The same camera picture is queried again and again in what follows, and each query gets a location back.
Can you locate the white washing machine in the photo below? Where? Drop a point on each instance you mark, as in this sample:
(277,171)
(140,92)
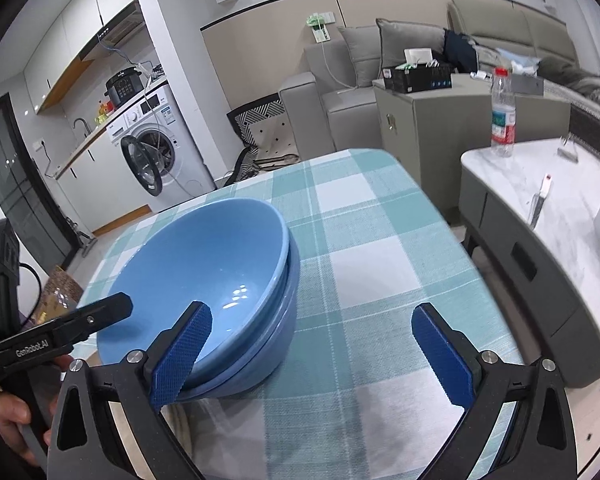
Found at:
(180,130)

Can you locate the white upper cabinets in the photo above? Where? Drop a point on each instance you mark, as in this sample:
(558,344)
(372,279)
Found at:
(65,60)

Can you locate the metal phone stand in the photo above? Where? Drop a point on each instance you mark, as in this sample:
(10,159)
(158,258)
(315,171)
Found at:
(567,152)

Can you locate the teal checkered tablecloth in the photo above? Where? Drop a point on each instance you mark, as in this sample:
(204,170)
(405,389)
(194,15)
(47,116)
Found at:
(370,285)

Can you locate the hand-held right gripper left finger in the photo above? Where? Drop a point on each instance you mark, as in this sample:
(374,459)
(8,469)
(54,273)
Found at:
(182,355)

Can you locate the dark blue clothing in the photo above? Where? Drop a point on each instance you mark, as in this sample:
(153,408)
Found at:
(457,52)

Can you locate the marble side table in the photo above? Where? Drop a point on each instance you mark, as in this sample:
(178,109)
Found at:
(575,230)

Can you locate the range hood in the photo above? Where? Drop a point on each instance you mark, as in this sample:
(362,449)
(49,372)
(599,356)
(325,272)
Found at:
(120,30)

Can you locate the grey blanket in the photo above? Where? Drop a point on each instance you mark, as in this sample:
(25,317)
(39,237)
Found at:
(580,80)

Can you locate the small white box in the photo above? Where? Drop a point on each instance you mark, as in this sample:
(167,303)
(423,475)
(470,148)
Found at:
(417,56)

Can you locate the metal faucet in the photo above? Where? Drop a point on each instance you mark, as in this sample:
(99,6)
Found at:
(82,127)

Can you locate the beige cardboard box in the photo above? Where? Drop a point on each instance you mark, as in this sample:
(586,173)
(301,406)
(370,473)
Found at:
(430,135)

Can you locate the grey cushion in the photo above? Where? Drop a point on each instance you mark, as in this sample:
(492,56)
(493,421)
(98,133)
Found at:
(410,40)
(360,55)

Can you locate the yellow bottle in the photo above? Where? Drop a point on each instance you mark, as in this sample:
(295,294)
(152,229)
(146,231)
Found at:
(101,114)

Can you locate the black pressure cooker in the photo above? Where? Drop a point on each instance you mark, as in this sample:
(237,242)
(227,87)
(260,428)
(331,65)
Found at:
(122,87)

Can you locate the brown patterned box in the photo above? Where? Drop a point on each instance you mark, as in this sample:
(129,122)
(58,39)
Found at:
(60,290)

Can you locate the wall socket with charger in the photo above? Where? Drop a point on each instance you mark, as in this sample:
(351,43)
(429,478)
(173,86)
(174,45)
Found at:
(322,32)

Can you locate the white lower cabinets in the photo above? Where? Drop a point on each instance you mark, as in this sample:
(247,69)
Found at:
(105,185)

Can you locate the light blue ribbed bowl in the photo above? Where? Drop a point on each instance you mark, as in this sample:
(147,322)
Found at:
(205,270)

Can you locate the white cabinets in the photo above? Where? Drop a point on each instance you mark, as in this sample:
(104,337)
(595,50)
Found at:
(65,60)
(105,185)

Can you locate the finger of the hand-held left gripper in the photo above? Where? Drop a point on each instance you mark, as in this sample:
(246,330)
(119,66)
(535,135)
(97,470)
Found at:
(105,310)

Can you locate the grey sofa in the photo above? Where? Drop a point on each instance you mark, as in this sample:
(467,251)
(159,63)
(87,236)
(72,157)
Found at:
(305,110)

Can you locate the black glass door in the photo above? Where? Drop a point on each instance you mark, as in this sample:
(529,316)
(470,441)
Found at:
(20,185)

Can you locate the clear water bottle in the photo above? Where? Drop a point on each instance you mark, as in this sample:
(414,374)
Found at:
(503,120)

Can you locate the person's left hand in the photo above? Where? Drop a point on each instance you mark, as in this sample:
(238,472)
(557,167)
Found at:
(10,420)

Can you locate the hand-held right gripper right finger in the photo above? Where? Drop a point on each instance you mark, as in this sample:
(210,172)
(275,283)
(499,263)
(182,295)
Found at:
(445,360)

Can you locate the black white patterned bag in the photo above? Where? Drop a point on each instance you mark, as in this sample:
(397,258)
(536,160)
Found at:
(260,120)

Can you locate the black box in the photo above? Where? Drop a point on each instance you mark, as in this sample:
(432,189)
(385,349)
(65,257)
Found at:
(420,80)

